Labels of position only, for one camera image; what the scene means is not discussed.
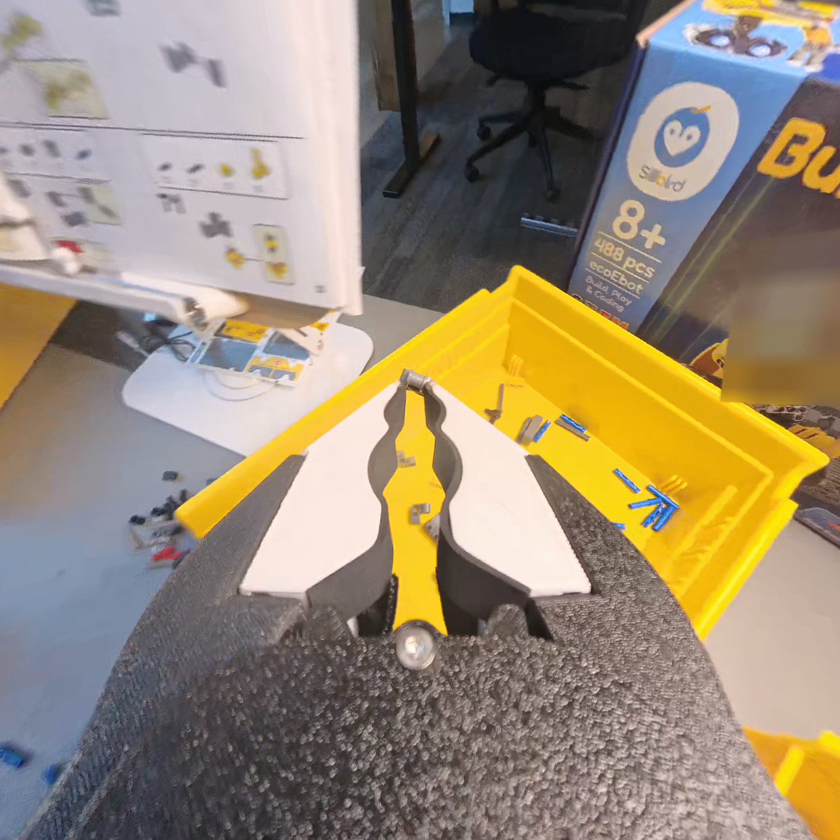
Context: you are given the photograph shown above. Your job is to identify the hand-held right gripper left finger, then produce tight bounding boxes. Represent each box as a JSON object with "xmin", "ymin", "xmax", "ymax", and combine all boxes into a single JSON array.
[{"xmin": 238, "ymin": 382, "xmax": 408, "ymax": 621}]

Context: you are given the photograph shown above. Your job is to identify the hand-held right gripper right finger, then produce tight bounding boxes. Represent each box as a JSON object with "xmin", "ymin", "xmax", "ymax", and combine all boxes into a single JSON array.
[{"xmin": 423, "ymin": 382, "xmax": 592, "ymax": 632}]

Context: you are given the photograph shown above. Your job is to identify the blue black bricks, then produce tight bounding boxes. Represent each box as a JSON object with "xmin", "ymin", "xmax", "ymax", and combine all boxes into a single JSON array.
[{"xmin": 394, "ymin": 382, "xmax": 685, "ymax": 534}]

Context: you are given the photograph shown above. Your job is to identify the yellow bin with parts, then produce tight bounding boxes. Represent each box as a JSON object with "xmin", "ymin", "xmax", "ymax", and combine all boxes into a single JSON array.
[{"xmin": 174, "ymin": 264, "xmax": 830, "ymax": 642}]

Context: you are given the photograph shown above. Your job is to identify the grey desk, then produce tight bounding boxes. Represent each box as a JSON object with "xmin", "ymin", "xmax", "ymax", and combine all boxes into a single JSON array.
[{"xmin": 0, "ymin": 292, "xmax": 840, "ymax": 840}]

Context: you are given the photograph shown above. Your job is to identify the pile of small toy parts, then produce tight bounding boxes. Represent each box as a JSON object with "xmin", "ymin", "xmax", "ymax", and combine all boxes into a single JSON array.
[{"xmin": 126, "ymin": 468, "xmax": 193, "ymax": 570}]

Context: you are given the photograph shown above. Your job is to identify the printed sticker sheet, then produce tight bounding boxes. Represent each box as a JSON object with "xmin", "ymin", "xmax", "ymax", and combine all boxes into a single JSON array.
[{"xmin": 185, "ymin": 319, "xmax": 317, "ymax": 386}]

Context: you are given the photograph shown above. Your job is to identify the toy kit cardboard box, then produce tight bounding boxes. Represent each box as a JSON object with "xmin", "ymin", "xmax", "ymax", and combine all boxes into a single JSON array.
[{"xmin": 566, "ymin": 0, "xmax": 840, "ymax": 547}]

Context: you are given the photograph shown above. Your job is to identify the empty yellow storage bin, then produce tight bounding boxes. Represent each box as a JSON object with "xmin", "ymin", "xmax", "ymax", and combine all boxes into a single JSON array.
[{"xmin": 740, "ymin": 724, "xmax": 840, "ymax": 840}]

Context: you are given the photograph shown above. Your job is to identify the open instruction booklet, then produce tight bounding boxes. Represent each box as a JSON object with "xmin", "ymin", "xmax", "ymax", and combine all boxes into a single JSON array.
[{"xmin": 0, "ymin": 0, "xmax": 366, "ymax": 317}]

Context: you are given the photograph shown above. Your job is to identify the dark office table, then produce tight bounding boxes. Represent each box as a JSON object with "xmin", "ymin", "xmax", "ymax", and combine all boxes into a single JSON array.
[{"xmin": 374, "ymin": 0, "xmax": 442, "ymax": 200}]

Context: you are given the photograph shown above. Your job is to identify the black office chair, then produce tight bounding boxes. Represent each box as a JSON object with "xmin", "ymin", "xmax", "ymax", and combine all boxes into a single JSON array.
[{"xmin": 464, "ymin": 0, "xmax": 651, "ymax": 202}]

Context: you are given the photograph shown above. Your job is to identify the black cable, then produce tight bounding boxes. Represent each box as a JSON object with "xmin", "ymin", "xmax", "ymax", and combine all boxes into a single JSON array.
[{"xmin": 113, "ymin": 320, "xmax": 193, "ymax": 363}]

